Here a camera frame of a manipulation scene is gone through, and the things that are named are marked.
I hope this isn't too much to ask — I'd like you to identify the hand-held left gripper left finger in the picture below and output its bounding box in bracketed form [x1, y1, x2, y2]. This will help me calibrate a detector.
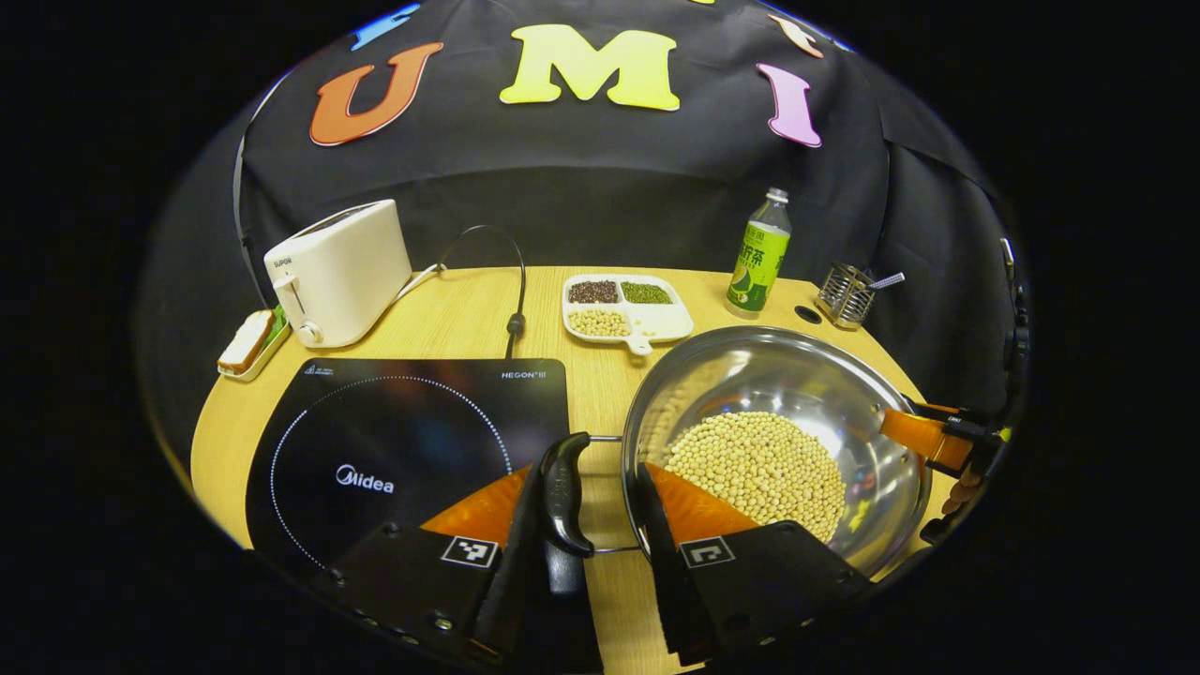
[314, 464, 556, 667]

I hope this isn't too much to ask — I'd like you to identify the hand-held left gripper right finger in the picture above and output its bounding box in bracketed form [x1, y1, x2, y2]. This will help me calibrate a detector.
[637, 462, 878, 667]

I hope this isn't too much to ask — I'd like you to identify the steel pot with black handle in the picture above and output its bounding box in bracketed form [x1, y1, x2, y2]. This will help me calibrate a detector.
[539, 325, 934, 582]

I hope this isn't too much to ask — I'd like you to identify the black induction cooktop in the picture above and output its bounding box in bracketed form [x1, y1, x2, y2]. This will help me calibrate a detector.
[246, 356, 573, 573]

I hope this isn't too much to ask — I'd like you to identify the heap of soybeans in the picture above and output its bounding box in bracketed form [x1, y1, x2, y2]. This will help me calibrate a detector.
[664, 411, 848, 543]

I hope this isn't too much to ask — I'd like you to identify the green drink bottle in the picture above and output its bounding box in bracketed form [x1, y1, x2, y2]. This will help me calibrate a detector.
[725, 187, 793, 320]

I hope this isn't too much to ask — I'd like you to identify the white divided dish of beans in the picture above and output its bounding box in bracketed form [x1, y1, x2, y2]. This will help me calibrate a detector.
[562, 273, 695, 357]

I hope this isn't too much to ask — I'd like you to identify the white toaster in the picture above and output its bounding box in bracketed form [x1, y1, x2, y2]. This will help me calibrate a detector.
[263, 199, 413, 350]

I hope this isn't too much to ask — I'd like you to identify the bread slice on small tray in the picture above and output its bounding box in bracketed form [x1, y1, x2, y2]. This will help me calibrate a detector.
[217, 305, 292, 383]

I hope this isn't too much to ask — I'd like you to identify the black backdrop cloth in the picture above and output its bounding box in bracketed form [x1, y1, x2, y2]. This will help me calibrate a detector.
[141, 0, 1032, 470]

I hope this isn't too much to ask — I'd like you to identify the wire utensil holder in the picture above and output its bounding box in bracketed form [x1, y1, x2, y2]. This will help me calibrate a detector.
[816, 263, 878, 331]

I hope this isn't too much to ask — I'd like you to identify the black power cable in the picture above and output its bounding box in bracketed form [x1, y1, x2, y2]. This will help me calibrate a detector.
[441, 225, 528, 359]

